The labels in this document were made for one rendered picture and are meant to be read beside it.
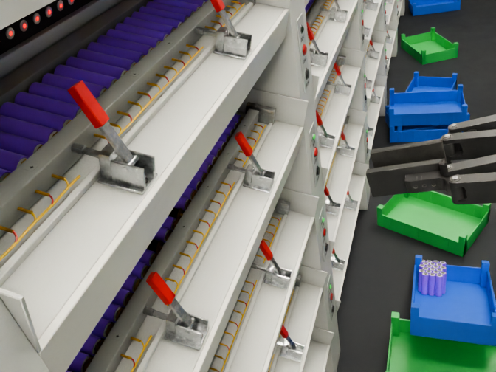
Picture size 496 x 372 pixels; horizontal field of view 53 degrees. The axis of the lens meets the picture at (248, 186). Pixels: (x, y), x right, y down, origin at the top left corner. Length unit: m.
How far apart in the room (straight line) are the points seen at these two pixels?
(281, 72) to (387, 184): 0.38
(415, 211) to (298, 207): 0.93
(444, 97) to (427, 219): 0.72
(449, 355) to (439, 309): 0.12
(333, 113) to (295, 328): 0.56
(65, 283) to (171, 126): 0.20
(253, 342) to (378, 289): 0.85
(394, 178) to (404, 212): 1.35
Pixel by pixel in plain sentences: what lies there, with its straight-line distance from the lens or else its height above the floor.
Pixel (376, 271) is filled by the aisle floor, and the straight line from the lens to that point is 1.63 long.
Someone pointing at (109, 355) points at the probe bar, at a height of 0.80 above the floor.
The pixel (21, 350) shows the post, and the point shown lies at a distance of 0.31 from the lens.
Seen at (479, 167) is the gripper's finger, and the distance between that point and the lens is 0.48.
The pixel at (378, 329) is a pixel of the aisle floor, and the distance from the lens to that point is 1.48.
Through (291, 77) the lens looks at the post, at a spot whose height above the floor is 0.84.
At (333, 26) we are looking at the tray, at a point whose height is 0.76.
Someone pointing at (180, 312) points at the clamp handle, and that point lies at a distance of 0.52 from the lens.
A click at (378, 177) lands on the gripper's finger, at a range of 0.50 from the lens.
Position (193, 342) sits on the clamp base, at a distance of 0.54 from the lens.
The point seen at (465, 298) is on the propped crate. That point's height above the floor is 0.03.
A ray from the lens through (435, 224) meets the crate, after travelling 1.80.
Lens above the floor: 1.17
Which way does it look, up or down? 35 degrees down
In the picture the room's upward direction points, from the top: 12 degrees counter-clockwise
